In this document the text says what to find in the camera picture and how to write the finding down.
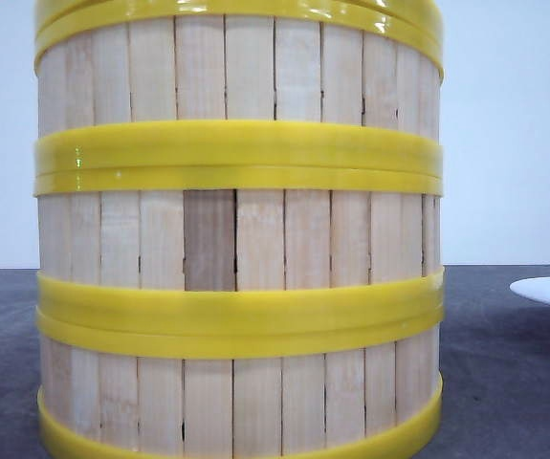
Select bamboo steamer lid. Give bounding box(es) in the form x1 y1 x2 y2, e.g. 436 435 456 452
33 0 447 34

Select front bamboo steamer drawer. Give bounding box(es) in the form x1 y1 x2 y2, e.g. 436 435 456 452
36 308 443 458

